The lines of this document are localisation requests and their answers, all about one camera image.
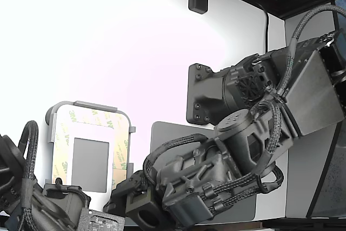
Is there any black braided cable loop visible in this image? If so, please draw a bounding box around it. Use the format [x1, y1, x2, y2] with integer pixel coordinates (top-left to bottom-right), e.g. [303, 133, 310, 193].
[17, 120, 40, 188]

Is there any black device with cables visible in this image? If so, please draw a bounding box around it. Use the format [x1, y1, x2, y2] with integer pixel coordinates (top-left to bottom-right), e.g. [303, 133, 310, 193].
[0, 133, 91, 231]

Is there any black diagonal frame strut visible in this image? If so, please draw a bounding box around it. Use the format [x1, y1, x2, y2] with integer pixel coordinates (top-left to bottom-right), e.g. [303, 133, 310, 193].
[306, 124, 342, 219]

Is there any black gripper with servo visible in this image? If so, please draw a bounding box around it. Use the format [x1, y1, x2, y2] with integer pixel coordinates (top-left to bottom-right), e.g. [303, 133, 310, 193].
[103, 156, 243, 230]

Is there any white panel with grey screen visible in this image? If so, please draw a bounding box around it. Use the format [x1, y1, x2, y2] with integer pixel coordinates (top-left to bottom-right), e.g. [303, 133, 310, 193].
[51, 105, 130, 193]

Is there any dark grey flat tray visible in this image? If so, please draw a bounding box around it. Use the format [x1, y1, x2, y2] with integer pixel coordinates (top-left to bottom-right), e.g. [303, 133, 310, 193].
[150, 121, 257, 222]

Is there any grey circuit board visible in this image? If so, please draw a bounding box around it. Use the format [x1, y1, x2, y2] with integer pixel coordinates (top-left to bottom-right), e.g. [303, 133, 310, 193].
[78, 207, 127, 231]

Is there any thin black cable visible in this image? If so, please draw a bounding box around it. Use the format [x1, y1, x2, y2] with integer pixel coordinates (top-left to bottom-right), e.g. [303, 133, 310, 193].
[255, 2, 270, 53]

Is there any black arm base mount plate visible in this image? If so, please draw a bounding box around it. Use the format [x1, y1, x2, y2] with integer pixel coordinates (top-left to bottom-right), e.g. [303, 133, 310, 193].
[187, 63, 227, 127]

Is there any device with adhesive backing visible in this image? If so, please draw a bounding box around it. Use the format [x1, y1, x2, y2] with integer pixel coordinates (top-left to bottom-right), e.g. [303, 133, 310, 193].
[52, 106, 130, 188]

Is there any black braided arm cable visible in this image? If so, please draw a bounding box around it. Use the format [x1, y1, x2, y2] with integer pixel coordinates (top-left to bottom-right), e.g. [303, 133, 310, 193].
[142, 133, 214, 188]
[204, 166, 284, 210]
[281, 3, 346, 102]

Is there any black wrist camera block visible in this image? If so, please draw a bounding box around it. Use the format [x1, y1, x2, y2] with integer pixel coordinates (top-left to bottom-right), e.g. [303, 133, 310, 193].
[125, 189, 164, 229]

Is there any grey fixture stand with legs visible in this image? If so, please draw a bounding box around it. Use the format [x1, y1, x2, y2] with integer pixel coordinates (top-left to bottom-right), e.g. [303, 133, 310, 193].
[45, 100, 136, 193]

